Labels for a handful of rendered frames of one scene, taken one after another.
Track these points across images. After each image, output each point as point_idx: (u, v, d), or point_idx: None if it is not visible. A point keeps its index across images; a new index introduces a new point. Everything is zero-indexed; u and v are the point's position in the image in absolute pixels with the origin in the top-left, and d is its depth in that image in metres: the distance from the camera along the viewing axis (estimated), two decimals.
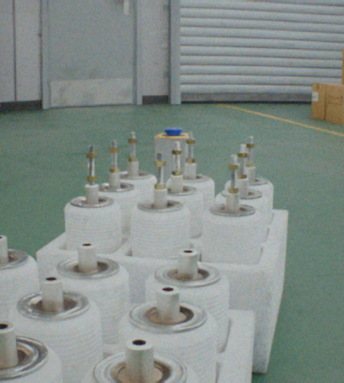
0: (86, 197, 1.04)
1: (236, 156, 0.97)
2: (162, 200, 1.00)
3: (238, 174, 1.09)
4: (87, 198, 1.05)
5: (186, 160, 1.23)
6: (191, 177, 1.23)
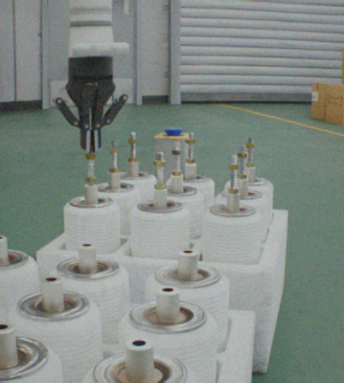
0: (86, 198, 1.04)
1: (236, 156, 0.97)
2: (162, 200, 1.00)
3: (238, 174, 1.09)
4: (86, 199, 1.05)
5: (186, 160, 1.23)
6: (191, 177, 1.23)
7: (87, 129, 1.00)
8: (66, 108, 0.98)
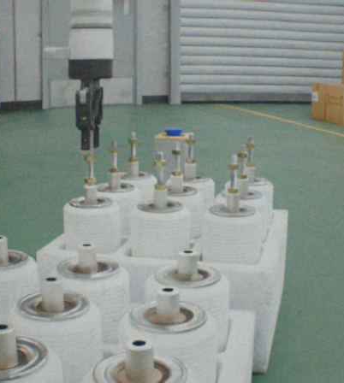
0: (97, 197, 1.04)
1: (236, 156, 0.97)
2: (162, 200, 1.00)
3: (238, 174, 1.09)
4: (90, 202, 1.03)
5: (186, 160, 1.23)
6: (191, 177, 1.23)
7: None
8: None
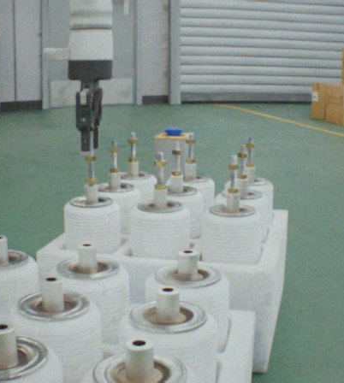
0: (90, 198, 1.03)
1: (236, 156, 0.97)
2: (162, 200, 1.00)
3: (238, 174, 1.09)
4: (85, 200, 1.04)
5: (186, 160, 1.23)
6: (191, 177, 1.23)
7: None
8: None
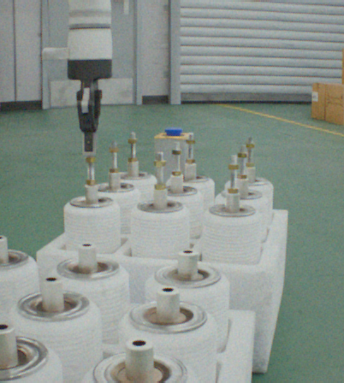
0: (94, 198, 1.03)
1: (236, 156, 0.97)
2: (162, 200, 1.00)
3: (238, 174, 1.09)
4: (86, 201, 1.04)
5: (186, 160, 1.23)
6: (191, 177, 1.23)
7: None
8: None
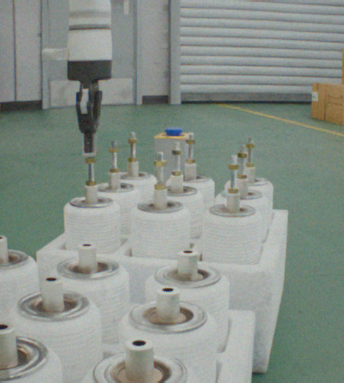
0: (96, 198, 1.04)
1: (236, 156, 0.97)
2: (162, 200, 1.00)
3: (238, 174, 1.09)
4: (88, 201, 1.03)
5: (186, 160, 1.23)
6: (191, 177, 1.23)
7: None
8: None
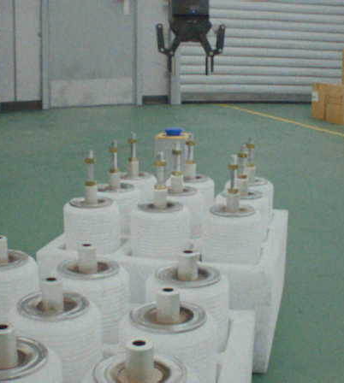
0: (88, 199, 1.03)
1: (236, 156, 0.97)
2: (162, 200, 1.00)
3: (238, 174, 1.09)
4: (85, 200, 1.04)
5: (186, 162, 1.23)
6: (187, 177, 1.23)
7: (209, 55, 1.21)
8: (218, 35, 1.20)
